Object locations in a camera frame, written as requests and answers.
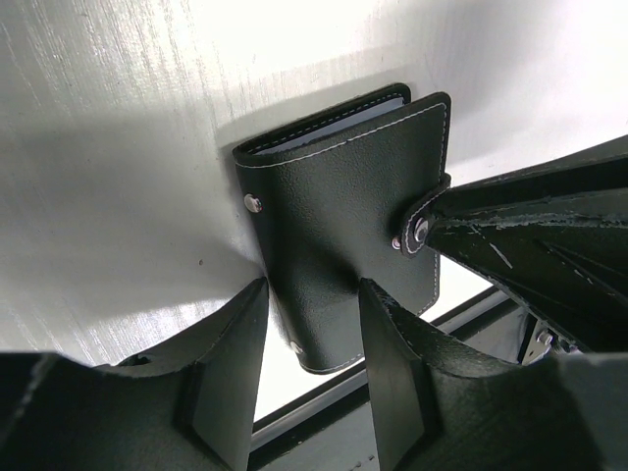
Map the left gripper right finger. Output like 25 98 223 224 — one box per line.
359 279 627 470

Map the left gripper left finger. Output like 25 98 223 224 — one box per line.
1 278 269 470

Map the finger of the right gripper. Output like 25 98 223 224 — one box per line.
427 137 627 352

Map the black leather card holder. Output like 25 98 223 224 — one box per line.
232 83 451 374

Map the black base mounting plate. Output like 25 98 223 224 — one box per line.
248 288 533 470

